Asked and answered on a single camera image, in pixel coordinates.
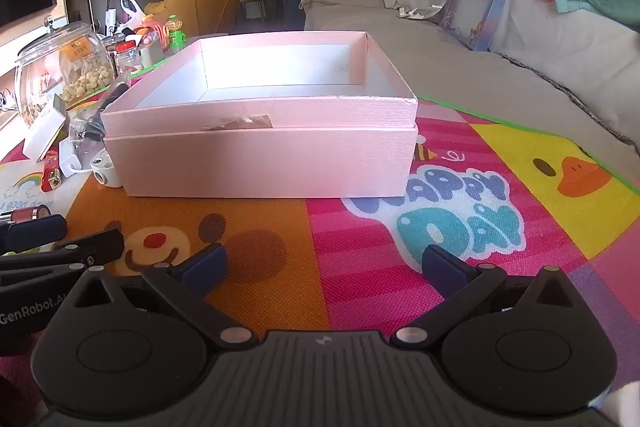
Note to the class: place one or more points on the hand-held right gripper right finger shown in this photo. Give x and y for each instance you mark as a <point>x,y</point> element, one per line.
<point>444,271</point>

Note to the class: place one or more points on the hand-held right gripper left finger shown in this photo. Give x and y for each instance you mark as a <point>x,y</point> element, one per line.
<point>205,271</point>

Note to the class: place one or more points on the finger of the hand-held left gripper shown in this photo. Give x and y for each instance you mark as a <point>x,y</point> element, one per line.
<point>75,252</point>
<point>35,232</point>

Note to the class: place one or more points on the lipstick tube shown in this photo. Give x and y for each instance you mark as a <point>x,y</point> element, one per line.
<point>27,213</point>

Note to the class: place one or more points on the red lighter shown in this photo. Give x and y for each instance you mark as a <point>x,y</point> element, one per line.
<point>52,174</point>

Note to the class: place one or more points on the white box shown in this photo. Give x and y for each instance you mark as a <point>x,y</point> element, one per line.
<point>42,129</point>

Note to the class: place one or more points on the pink cardboard box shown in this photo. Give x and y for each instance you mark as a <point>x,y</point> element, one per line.
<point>260,157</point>

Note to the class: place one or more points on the colourful cartoon play mat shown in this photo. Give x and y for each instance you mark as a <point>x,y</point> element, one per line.
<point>350,257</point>

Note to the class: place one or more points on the glass jar of peanuts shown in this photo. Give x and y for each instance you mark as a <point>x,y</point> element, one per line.
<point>75,72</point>

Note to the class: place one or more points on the white television cabinet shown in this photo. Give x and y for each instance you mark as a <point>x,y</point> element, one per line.
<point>10,57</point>

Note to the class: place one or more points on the small clear jar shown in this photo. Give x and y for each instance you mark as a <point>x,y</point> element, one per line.
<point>129,59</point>

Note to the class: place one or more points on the grey sofa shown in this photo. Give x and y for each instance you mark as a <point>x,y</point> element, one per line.
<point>525,72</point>

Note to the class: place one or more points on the green gumball toy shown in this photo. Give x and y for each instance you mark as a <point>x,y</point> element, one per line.
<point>176,34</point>

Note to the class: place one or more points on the white plastic bag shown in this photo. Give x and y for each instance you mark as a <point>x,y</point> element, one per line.
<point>131,12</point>

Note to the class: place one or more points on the white stick vacuum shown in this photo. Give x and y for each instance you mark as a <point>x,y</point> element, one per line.
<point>111,2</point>

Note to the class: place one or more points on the purple windowed toy box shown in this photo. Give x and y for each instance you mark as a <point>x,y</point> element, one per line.
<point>475,17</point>

